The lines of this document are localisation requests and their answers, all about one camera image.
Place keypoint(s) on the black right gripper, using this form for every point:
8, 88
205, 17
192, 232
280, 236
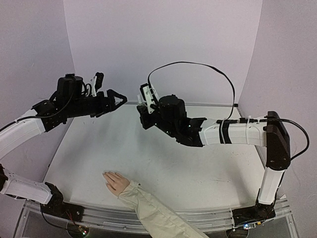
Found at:
144, 117

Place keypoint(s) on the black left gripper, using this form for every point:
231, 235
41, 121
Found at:
104, 108

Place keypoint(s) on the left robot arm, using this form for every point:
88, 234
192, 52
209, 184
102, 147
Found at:
72, 98

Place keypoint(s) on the beige sleeved forearm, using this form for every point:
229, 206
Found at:
159, 220

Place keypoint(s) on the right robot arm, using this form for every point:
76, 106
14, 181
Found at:
169, 115

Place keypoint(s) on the mannequin hand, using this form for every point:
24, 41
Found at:
115, 182

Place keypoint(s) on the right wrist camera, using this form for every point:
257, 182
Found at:
150, 96

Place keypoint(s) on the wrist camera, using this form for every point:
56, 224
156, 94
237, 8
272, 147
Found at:
96, 83
150, 96

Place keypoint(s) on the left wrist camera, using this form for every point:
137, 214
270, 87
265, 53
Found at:
96, 83

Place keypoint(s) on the aluminium back table rail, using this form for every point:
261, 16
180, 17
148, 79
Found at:
193, 104

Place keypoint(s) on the aluminium front rail frame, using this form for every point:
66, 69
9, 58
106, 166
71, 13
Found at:
111, 223

